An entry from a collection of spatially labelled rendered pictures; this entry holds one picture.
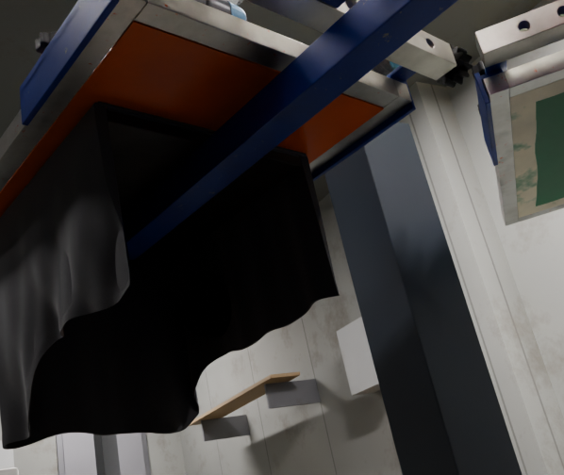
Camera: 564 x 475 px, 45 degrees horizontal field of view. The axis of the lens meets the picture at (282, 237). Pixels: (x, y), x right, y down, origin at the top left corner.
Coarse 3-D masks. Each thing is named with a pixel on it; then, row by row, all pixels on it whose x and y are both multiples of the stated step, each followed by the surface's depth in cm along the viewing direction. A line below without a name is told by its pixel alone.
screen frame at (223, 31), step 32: (128, 0) 86; (160, 0) 89; (192, 0) 94; (96, 32) 91; (192, 32) 94; (224, 32) 96; (256, 32) 100; (96, 64) 96; (288, 64) 106; (64, 96) 102; (384, 96) 120; (32, 128) 107; (0, 160) 114; (320, 160) 137
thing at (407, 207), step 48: (384, 144) 172; (336, 192) 178; (384, 192) 165; (384, 240) 161; (432, 240) 165; (384, 288) 160; (432, 288) 158; (384, 336) 160; (432, 336) 152; (384, 384) 160; (432, 384) 146; (480, 384) 153; (432, 432) 146; (480, 432) 147
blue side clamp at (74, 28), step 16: (80, 0) 92; (96, 0) 88; (112, 0) 84; (80, 16) 91; (96, 16) 87; (64, 32) 95; (80, 32) 90; (48, 48) 99; (64, 48) 94; (80, 48) 91; (48, 64) 98; (64, 64) 94; (32, 80) 102; (48, 80) 97; (32, 96) 102; (48, 96) 99; (32, 112) 102
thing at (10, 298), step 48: (96, 144) 102; (48, 192) 114; (96, 192) 101; (0, 240) 128; (48, 240) 113; (96, 240) 101; (0, 288) 126; (48, 288) 113; (96, 288) 99; (0, 336) 125; (48, 336) 113; (0, 384) 123
